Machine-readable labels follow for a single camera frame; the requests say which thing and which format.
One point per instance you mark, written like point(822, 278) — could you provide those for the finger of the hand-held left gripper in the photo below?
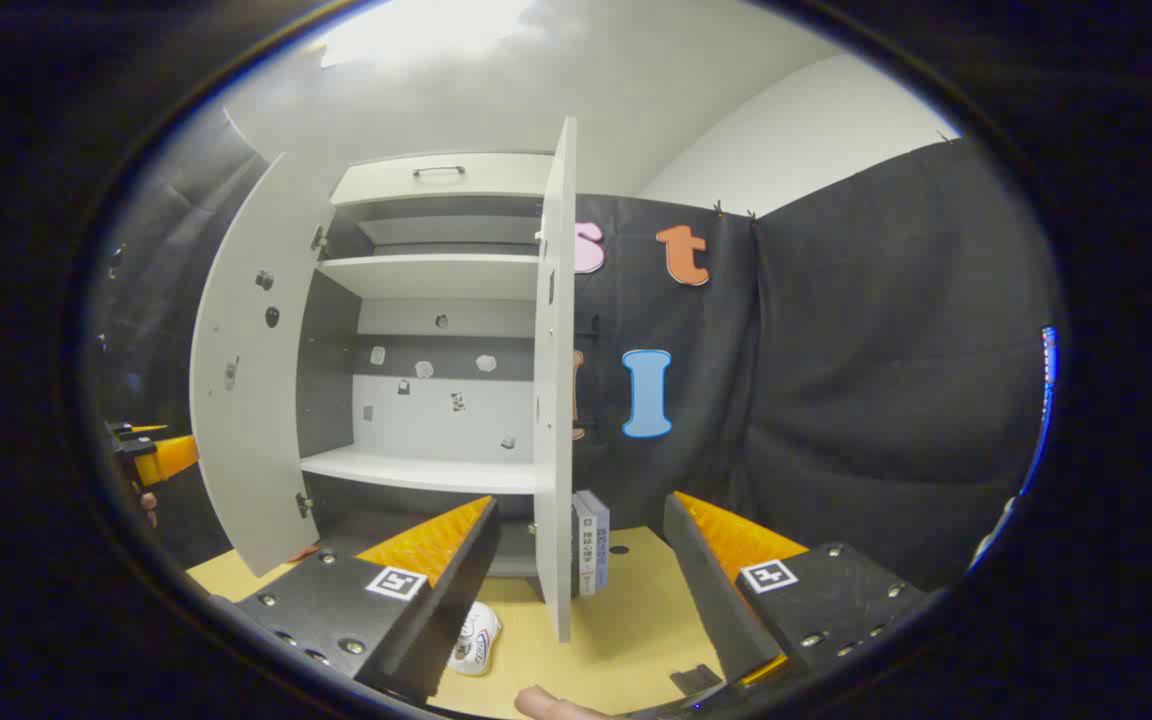
point(141, 429)
point(171, 457)

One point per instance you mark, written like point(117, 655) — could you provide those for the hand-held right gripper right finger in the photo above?
point(711, 590)

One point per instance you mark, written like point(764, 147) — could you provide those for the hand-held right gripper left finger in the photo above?
point(446, 610)

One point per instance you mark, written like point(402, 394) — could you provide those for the white canvas shoe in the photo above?
point(476, 640)

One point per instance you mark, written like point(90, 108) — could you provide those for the white cabinet door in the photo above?
point(556, 400)
point(246, 420)

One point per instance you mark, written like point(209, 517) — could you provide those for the white shoe cabinet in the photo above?
point(436, 275)

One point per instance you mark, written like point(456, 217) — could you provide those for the white cabinet drawer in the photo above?
point(386, 185)

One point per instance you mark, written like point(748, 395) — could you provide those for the light blue book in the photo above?
point(603, 540)

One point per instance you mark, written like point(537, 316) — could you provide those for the white book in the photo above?
point(588, 550)

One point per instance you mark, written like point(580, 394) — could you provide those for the dark blue book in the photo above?
point(576, 550)

